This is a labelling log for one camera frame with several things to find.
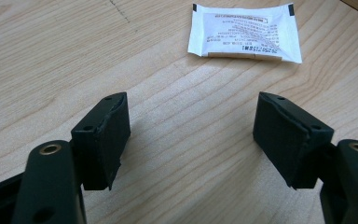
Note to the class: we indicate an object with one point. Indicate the white printed tea packet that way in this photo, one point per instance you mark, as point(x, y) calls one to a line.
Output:
point(245, 31)

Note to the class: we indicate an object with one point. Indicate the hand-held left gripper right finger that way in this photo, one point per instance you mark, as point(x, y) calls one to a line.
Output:
point(289, 140)

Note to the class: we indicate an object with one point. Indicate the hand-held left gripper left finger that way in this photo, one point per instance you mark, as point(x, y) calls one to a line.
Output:
point(101, 143)

